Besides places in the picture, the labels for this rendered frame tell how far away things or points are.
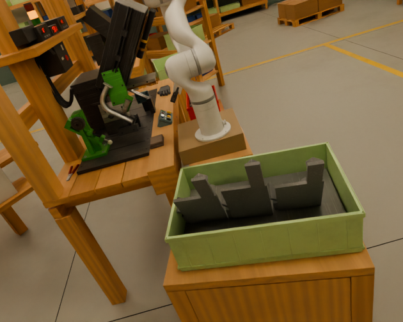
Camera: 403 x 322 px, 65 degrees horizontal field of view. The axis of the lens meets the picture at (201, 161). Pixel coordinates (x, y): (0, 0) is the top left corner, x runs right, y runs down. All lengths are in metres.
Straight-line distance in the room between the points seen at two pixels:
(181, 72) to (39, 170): 0.81
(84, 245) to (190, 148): 0.82
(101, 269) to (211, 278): 1.04
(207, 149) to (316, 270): 0.77
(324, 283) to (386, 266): 1.03
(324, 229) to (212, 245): 0.35
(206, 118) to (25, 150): 0.84
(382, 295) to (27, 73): 2.18
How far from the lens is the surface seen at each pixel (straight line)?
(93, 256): 1.99
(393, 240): 2.29
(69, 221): 1.83
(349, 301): 1.25
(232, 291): 1.17
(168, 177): 1.58
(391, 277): 2.11
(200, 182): 0.96
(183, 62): 1.45
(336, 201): 1.24
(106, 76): 2.09
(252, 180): 1.00
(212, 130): 1.57
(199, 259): 1.13
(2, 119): 1.61
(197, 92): 1.49
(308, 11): 7.86
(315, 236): 1.07
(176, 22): 1.56
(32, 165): 1.67
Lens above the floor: 1.67
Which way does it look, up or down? 31 degrees down
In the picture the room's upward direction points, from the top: 17 degrees counter-clockwise
